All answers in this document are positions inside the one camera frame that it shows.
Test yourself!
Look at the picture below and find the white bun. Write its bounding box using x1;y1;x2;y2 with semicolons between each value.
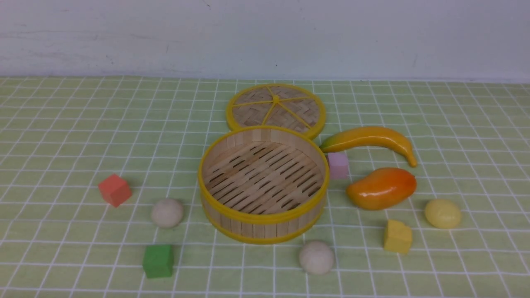
299;240;335;275
151;198;184;228

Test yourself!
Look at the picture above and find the yellow round bun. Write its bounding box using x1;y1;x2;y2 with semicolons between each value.
424;199;462;229

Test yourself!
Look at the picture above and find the bamboo steamer tray yellow rim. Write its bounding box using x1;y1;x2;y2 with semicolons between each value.
197;126;330;245

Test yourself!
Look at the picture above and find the bamboo steamer lid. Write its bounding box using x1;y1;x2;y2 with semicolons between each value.
226;83;326;139

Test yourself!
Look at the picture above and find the pink foam cube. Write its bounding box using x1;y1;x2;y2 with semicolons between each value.
327;151;349;180

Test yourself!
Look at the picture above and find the yellow toy banana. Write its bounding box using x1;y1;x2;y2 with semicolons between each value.
320;126;418;168

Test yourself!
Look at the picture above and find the white bun front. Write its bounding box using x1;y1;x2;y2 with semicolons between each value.
299;240;335;275

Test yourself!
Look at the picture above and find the orange toy mango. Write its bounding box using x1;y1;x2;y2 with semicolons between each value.
346;167;417;211

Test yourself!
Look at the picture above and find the green foam cube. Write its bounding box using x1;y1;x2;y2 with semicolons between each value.
142;245;174;279

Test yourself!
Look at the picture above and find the red foam cube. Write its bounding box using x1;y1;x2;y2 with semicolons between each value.
98;173;132;207

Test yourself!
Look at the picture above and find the yellow foam block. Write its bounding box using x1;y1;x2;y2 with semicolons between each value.
383;219;413;254

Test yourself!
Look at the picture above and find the green checkered tablecloth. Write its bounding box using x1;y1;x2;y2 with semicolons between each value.
0;76;530;298

